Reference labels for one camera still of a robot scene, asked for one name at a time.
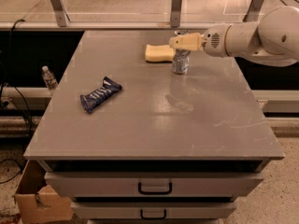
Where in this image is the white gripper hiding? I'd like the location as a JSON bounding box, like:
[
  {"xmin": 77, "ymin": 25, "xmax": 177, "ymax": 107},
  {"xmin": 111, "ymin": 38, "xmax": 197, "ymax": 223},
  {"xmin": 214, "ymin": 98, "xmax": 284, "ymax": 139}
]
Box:
[{"xmin": 169, "ymin": 24, "xmax": 231, "ymax": 57}]

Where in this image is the silver redbull can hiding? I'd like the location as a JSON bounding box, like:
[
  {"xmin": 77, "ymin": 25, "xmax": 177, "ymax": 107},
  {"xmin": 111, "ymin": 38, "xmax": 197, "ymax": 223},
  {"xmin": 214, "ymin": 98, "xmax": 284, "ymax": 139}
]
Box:
[{"xmin": 171, "ymin": 30, "xmax": 191, "ymax": 76}]

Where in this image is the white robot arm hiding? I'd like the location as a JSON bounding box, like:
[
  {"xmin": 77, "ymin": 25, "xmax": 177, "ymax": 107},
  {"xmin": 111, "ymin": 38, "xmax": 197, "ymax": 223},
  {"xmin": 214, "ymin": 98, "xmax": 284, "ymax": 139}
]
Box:
[{"xmin": 169, "ymin": 7, "xmax": 299, "ymax": 67}]

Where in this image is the yellow sponge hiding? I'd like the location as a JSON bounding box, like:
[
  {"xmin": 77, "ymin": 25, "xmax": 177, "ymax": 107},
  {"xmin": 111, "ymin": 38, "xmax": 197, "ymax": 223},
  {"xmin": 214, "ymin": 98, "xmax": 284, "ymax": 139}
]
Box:
[{"xmin": 145, "ymin": 45, "xmax": 175, "ymax": 63}]

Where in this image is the grey drawer cabinet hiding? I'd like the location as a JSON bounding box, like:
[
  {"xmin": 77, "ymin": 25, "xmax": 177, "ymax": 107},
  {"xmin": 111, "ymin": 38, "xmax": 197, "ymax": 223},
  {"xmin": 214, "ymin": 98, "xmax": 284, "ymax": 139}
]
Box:
[{"xmin": 25, "ymin": 31, "xmax": 283, "ymax": 224}]

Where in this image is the blue snack bar wrapper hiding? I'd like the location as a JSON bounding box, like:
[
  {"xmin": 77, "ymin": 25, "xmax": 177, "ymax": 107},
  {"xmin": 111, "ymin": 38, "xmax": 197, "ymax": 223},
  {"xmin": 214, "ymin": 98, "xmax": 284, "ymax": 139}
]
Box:
[{"xmin": 80, "ymin": 77, "xmax": 122, "ymax": 113}]

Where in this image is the upper grey drawer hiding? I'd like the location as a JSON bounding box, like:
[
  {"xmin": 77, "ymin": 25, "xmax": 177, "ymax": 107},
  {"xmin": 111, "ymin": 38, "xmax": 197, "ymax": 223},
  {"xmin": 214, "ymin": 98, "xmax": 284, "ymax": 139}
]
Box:
[{"xmin": 45, "ymin": 172, "xmax": 263, "ymax": 198}]

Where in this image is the grey drawer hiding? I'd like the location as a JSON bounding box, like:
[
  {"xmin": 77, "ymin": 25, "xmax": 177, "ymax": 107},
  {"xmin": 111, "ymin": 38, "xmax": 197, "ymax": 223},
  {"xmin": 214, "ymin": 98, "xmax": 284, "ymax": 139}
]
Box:
[
  {"xmin": 45, "ymin": 172, "xmax": 263, "ymax": 198},
  {"xmin": 71, "ymin": 203, "xmax": 236, "ymax": 220}
]

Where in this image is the clear plastic water bottle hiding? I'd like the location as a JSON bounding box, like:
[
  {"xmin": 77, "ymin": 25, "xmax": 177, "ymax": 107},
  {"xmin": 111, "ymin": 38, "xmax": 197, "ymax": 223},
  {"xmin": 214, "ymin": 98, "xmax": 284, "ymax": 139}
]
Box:
[{"xmin": 42, "ymin": 66, "xmax": 58, "ymax": 91}]

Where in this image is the lower grey drawer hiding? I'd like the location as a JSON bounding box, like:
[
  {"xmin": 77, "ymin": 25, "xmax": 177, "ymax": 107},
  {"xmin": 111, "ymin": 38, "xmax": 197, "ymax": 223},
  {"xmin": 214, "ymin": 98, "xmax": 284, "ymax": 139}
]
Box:
[{"xmin": 71, "ymin": 203, "xmax": 236, "ymax": 220}]

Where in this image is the brown cardboard box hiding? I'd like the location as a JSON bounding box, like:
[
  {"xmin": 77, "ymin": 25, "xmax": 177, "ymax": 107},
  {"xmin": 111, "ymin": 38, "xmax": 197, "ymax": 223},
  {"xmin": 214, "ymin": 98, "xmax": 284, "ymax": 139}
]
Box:
[{"xmin": 15, "ymin": 161, "xmax": 73, "ymax": 224}]

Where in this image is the middle metal rail bracket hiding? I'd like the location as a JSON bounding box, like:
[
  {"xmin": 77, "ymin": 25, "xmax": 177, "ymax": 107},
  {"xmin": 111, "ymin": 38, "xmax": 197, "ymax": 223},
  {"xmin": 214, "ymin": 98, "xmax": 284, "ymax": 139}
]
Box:
[{"xmin": 170, "ymin": 0, "xmax": 182, "ymax": 28}]

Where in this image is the metal rail bracket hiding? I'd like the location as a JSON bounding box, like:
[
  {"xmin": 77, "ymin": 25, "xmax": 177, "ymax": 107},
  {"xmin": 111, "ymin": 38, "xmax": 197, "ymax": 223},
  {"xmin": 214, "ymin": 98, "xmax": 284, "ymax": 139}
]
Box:
[
  {"xmin": 50, "ymin": 0, "xmax": 69, "ymax": 27},
  {"xmin": 243, "ymin": 0, "xmax": 264, "ymax": 22},
  {"xmin": 170, "ymin": 0, "xmax": 182, "ymax": 28}
]

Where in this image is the right metal rail bracket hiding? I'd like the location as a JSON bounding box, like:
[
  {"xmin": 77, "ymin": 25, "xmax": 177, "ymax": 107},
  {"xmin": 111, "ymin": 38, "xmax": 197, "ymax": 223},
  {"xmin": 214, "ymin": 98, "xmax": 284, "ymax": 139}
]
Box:
[{"xmin": 243, "ymin": 0, "xmax": 264, "ymax": 22}]

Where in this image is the left metal rail bracket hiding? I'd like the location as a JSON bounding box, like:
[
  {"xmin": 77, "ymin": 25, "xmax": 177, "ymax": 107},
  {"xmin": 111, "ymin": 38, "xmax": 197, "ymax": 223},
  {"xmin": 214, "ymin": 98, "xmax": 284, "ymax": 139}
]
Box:
[{"xmin": 50, "ymin": 0, "xmax": 69, "ymax": 27}]

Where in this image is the black upper drawer handle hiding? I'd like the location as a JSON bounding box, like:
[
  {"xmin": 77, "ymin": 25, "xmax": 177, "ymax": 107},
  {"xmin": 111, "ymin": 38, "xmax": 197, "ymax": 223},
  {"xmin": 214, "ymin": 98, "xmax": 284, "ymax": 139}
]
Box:
[{"xmin": 137, "ymin": 182, "xmax": 173, "ymax": 195}]

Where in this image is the black drawer handle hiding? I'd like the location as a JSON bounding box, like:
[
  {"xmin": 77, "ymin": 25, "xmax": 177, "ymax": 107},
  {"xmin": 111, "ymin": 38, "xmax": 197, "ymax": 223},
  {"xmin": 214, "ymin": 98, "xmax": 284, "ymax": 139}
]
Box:
[
  {"xmin": 139, "ymin": 210, "xmax": 167, "ymax": 220},
  {"xmin": 137, "ymin": 182, "xmax": 173, "ymax": 195}
]

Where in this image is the black cable left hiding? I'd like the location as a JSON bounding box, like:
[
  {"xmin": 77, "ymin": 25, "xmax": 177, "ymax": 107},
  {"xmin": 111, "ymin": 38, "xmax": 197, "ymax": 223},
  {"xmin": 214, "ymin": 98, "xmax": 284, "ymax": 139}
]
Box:
[{"xmin": 0, "ymin": 19, "xmax": 35, "ymax": 185}]

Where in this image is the black lower drawer handle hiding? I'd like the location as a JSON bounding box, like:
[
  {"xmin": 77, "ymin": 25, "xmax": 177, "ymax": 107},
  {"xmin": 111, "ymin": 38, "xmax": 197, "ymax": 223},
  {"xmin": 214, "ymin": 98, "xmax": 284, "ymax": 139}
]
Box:
[{"xmin": 139, "ymin": 210, "xmax": 167, "ymax": 220}]

